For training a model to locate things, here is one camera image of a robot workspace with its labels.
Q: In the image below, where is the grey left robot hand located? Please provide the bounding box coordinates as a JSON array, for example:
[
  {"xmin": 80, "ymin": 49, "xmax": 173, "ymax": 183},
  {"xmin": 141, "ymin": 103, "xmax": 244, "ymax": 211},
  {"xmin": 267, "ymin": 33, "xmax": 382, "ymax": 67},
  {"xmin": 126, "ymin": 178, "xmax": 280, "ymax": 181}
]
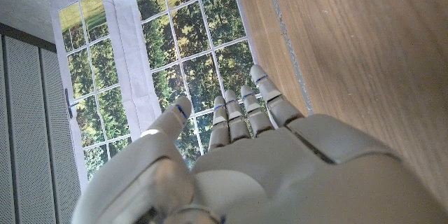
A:
[{"xmin": 71, "ymin": 64, "xmax": 448, "ymax": 224}]

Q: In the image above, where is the printed window backdrop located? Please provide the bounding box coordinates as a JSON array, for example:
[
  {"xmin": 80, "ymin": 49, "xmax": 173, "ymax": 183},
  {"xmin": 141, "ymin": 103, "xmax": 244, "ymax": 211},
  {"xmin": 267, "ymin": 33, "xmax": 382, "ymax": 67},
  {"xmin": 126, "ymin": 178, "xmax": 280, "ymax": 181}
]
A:
[{"xmin": 42, "ymin": 0, "xmax": 279, "ymax": 194}]

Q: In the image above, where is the black backdrop clip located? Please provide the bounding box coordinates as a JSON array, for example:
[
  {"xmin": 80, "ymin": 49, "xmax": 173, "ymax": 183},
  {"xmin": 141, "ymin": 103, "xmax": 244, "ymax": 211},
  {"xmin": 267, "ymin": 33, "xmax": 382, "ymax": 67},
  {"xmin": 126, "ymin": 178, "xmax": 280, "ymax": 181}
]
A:
[{"xmin": 64, "ymin": 87, "xmax": 80, "ymax": 120}]

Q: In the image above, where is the perforated grey wall panel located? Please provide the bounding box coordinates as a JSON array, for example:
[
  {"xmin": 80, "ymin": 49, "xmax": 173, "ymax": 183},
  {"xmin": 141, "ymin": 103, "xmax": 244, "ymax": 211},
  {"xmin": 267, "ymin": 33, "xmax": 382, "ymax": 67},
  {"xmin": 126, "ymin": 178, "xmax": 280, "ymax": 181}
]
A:
[{"xmin": 0, "ymin": 22, "xmax": 82, "ymax": 224}]

